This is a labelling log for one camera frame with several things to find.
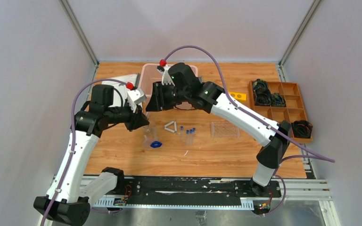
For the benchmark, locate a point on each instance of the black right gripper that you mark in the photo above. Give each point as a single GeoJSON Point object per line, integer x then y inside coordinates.
{"type": "Point", "coordinates": [156, 102]}

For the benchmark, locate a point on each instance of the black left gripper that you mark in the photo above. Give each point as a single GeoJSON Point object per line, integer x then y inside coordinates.
{"type": "Point", "coordinates": [135, 120]}

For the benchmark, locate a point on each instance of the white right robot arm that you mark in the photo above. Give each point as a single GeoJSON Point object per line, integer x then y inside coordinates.
{"type": "Point", "coordinates": [274, 137]}

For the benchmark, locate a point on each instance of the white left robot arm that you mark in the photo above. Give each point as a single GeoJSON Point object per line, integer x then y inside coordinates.
{"type": "Point", "coordinates": [66, 201]}

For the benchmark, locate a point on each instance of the small clear glass beaker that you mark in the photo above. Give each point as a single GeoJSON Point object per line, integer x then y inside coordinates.
{"type": "Point", "coordinates": [147, 130]}

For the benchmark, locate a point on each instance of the white clay pipe triangle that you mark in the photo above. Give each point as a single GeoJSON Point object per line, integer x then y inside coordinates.
{"type": "Point", "coordinates": [171, 127]}

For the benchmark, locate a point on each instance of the pink plastic bin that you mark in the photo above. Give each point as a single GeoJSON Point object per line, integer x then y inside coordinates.
{"type": "Point", "coordinates": [150, 74]}

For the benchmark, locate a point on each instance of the yellow test tube rack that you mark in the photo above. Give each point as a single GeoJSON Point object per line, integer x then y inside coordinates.
{"type": "Point", "coordinates": [239, 96]}

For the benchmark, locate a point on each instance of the blue floral rolled tie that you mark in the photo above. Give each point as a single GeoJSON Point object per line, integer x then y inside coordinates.
{"type": "Point", "coordinates": [259, 84]}

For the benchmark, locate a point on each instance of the dark rolled tie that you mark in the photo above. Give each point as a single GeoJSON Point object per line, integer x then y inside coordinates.
{"type": "Point", "coordinates": [262, 97]}

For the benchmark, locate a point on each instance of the green floral rolled tie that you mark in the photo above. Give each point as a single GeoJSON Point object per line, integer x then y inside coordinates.
{"type": "Point", "coordinates": [277, 100]}

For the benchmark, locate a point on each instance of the black rolled belt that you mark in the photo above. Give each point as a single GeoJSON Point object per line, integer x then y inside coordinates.
{"type": "Point", "coordinates": [302, 129]}

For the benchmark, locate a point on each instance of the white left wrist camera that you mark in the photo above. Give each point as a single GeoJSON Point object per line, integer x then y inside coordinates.
{"type": "Point", "coordinates": [135, 96]}

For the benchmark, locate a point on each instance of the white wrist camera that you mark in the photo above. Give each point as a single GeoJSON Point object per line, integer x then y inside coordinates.
{"type": "Point", "coordinates": [163, 68]}
{"type": "Point", "coordinates": [135, 96]}

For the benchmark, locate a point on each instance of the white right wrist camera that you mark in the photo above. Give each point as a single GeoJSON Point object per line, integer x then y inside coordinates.
{"type": "Point", "coordinates": [163, 68]}

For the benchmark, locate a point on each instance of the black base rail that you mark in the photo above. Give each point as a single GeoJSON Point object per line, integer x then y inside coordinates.
{"type": "Point", "coordinates": [190, 193]}

